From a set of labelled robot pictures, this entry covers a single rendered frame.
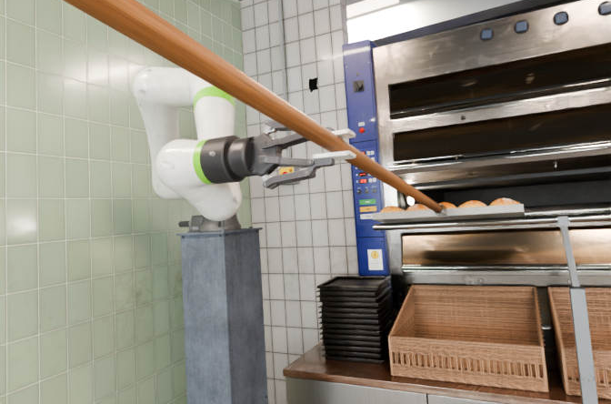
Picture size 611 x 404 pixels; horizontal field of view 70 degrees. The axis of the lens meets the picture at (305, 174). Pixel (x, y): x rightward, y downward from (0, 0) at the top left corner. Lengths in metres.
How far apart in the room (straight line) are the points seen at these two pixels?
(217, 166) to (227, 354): 0.85
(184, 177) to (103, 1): 0.55
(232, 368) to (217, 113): 0.83
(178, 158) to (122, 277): 1.11
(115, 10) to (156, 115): 0.96
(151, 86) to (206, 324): 0.79
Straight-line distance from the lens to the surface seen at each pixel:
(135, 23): 0.40
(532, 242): 2.24
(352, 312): 2.01
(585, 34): 2.35
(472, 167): 2.09
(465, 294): 2.23
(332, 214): 2.40
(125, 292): 1.96
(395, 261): 2.31
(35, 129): 1.76
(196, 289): 1.58
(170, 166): 0.90
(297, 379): 2.03
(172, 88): 1.29
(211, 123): 1.14
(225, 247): 1.48
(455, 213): 1.71
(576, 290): 1.65
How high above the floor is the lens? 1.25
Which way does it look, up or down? 5 degrees up
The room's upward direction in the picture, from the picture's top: 4 degrees counter-clockwise
